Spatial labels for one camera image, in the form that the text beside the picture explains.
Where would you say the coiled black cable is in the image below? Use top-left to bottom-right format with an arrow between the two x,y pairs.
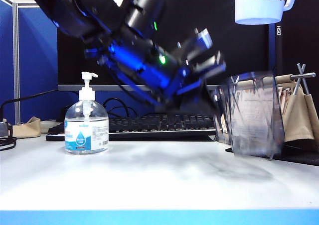
0,134 -> 17,151

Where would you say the clear hand sanitizer pump bottle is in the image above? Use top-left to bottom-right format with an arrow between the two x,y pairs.
64,71 -> 109,155

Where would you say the black mechanical keyboard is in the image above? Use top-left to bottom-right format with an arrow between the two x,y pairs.
45,113 -> 217,141

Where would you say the beige canvas desk calendar stand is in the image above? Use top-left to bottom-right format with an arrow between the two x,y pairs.
230,63 -> 317,143

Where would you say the black cable loop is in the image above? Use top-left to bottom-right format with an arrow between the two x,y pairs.
103,98 -> 132,118

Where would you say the transparent faceted plastic cup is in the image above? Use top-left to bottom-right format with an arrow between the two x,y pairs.
214,70 -> 286,161

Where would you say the blue office partition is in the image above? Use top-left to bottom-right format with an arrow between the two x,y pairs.
0,0 -> 58,123

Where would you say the large black computer monitor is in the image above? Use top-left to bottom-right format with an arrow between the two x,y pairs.
57,0 -> 270,92

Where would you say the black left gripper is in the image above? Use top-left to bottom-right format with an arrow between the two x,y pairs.
154,68 -> 222,118

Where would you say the black HSO monitor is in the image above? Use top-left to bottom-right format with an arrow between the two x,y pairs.
274,0 -> 319,104

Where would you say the white ceramic mug brown square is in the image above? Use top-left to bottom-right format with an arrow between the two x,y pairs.
234,0 -> 299,25

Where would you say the beige cloth pouch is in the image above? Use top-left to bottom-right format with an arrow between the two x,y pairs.
11,116 -> 41,138

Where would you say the thin black desk cable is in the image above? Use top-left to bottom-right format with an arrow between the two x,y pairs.
0,89 -> 59,118

